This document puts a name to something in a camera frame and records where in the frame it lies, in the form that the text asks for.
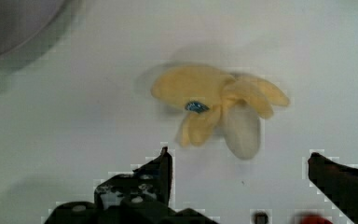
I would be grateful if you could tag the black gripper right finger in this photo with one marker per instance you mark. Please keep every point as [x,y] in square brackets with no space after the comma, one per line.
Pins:
[338,182]

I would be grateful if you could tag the red tomato toy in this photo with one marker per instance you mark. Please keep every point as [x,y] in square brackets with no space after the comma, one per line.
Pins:
[314,220]

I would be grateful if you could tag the yellow plush peeled banana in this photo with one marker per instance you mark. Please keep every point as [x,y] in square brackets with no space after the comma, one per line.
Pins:
[213,99]

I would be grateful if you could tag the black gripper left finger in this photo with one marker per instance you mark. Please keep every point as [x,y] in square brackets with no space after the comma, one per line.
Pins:
[141,197]

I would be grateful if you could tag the pink round plate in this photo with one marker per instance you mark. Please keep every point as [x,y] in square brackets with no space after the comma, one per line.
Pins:
[27,28]

